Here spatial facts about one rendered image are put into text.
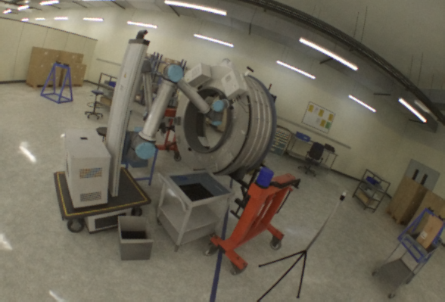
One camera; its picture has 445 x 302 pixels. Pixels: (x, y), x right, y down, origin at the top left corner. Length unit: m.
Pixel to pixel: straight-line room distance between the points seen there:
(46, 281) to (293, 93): 8.04
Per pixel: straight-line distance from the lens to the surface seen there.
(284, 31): 5.37
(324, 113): 8.19
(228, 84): 2.01
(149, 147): 1.43
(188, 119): 2.66
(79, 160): 1.54
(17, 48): 8.40
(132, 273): 1.82
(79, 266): 1.86
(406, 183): 7.24
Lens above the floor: 1.59
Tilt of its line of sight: 13 degrees down
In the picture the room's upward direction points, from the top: 20 degrees clockwise
